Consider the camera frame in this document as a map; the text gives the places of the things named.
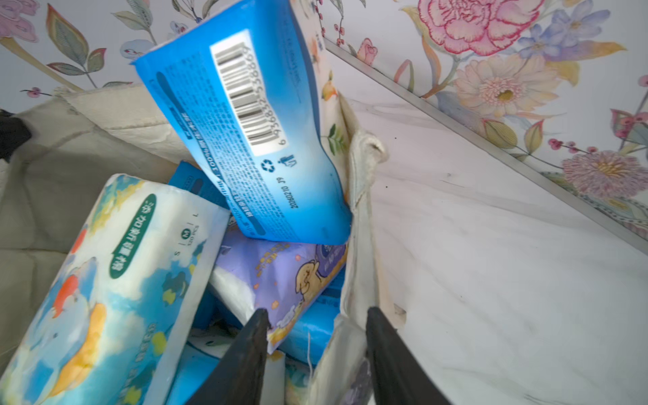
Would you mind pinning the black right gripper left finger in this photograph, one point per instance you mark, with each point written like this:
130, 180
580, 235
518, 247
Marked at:
238, 378

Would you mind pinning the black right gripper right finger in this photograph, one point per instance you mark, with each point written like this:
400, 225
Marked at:
397, 377

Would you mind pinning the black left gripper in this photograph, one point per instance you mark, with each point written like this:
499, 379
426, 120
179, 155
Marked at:
13, 134

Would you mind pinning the cream canvas tote bag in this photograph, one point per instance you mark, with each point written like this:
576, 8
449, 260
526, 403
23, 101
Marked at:
76, 141

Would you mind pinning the purple tissue pack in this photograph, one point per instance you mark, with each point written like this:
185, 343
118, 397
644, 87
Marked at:
283, 278

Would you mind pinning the colourful tissue pack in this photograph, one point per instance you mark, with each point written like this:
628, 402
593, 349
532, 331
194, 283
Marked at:
112, 326

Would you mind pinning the blue barcode tissue pack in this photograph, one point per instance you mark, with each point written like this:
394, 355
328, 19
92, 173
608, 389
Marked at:
312, 333

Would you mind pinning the blue white floral tissue pack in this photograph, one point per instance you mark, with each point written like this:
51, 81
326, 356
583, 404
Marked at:
189, 178

